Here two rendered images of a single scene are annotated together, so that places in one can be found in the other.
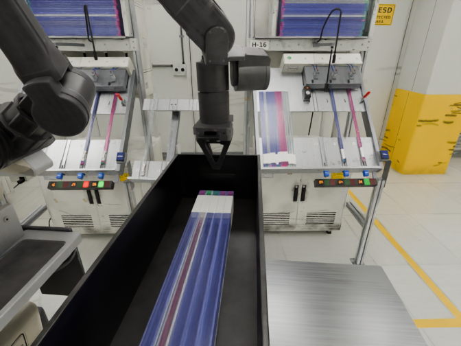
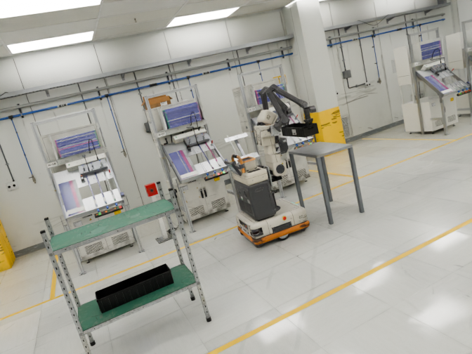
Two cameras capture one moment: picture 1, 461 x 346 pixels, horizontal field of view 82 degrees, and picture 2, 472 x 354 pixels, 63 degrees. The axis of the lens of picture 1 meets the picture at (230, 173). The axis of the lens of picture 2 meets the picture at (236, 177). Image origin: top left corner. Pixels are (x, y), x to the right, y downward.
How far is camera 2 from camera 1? 4.26 m
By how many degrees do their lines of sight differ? 23
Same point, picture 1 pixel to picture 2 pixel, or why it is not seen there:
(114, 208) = (213, 197)
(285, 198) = not seen: hidden behind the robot
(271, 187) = not seen: hidden behind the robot
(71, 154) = (205, 166)
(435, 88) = (320, 107)
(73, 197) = (194, 197)
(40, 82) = not seen: hidden behind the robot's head
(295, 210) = (289, 172)
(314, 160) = (291, 142)
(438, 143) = (335, 134)
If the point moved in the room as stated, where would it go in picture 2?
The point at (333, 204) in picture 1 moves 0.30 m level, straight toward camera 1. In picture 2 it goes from (303, 164) to (305, 168)
